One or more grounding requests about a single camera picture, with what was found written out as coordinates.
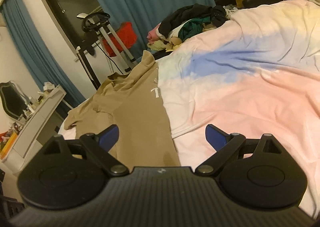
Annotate white dressing table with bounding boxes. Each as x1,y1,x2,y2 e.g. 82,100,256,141
1,85,66,176

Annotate garment steamer stand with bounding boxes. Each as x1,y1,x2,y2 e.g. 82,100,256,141
76,12,137,73

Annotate cosmetic bottles on table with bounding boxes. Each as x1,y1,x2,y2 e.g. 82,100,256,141
1,81,55,134

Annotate tan t-shirt white print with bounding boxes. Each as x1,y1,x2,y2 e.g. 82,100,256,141
63,51,180,169

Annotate pile of mixed clothes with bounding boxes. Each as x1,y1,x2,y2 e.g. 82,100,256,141
147,3,239,52

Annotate pastel tie-dye duvet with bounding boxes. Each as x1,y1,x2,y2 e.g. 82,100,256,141
57,0,320,220

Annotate red cloth bag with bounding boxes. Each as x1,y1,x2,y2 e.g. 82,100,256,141
103,22,137,57

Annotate wavy framed mirror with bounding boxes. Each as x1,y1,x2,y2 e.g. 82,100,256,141
0,82,27,121

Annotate left teal curtain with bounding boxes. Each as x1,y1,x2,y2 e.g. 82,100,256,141
1,0,85,107

